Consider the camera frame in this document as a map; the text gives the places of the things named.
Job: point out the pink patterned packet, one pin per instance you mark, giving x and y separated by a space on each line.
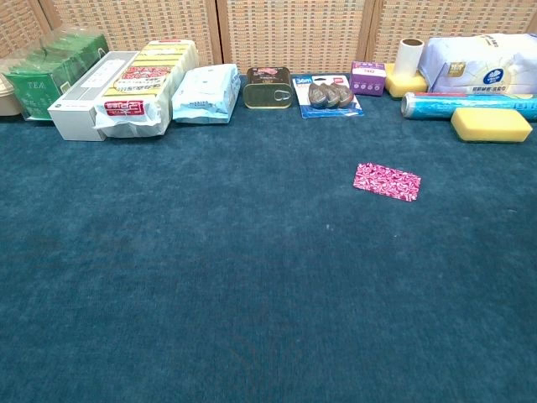
387 181

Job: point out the dark gold luncheon meat can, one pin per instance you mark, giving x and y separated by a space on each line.
266 94

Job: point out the dark blue table cloth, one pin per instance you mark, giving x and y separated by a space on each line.
168 252

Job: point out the blue correction tape blister pack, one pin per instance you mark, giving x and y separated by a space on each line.
327 96

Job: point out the light blue wet wipes pack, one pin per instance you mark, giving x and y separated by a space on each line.
205 92

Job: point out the small purple box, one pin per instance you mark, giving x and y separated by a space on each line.
367 80

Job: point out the wicker folding screen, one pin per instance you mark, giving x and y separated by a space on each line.
293 33

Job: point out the yellow sponge multipack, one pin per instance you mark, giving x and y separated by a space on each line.
142 84

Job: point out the yellow sponge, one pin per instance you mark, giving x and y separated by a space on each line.
398 87
488 124

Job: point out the blue cling film roll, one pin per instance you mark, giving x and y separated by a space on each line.
428 106

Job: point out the white lint roller refill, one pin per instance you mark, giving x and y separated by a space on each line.
410 59

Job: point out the white power strip box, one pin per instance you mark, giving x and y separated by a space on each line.
75 113

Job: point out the large white tissue pack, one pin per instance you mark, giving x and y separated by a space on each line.
474 63

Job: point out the clear box green tea bags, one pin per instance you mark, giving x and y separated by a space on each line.
33 88

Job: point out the beige lunch box container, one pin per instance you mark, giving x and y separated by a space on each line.
8 101

